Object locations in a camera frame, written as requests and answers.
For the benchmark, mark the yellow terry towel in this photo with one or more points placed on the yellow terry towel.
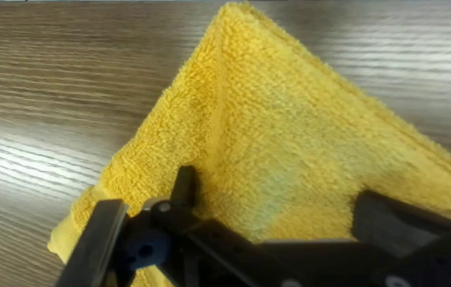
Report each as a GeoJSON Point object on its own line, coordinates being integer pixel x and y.
{"type": "Point", "coordinates": [273, 131]}

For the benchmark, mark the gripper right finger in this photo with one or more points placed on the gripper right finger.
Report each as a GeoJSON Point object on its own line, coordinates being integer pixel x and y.
{"type": "Point", "coordinates": [408, 235]}

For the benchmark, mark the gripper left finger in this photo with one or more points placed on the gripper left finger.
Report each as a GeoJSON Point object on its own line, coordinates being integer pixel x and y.
{"type": "Point", "coordinates": [177, 235]}

